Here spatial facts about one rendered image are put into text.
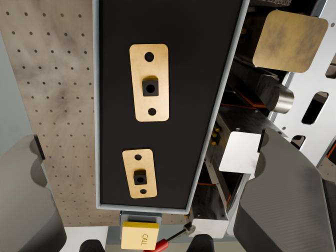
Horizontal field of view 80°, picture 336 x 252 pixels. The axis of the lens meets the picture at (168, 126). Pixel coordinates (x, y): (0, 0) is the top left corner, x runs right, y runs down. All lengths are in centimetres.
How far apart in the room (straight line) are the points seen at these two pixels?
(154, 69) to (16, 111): 164
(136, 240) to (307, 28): 41
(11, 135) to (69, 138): 111
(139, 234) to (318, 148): 44
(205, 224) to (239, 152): 25
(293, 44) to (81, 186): 90
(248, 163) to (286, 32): 20
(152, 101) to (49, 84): 59
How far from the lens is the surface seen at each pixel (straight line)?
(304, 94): 49
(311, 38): 36
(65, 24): 73
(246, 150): 35
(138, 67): 22
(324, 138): 58
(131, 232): 38
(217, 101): 23
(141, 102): 23
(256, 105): 61
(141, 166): 27
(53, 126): 85
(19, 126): 186
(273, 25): 33
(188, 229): 54
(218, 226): 56
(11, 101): 179
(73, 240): 189
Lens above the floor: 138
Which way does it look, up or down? 62 degrees down
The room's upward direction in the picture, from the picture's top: 174 degrees clockwise
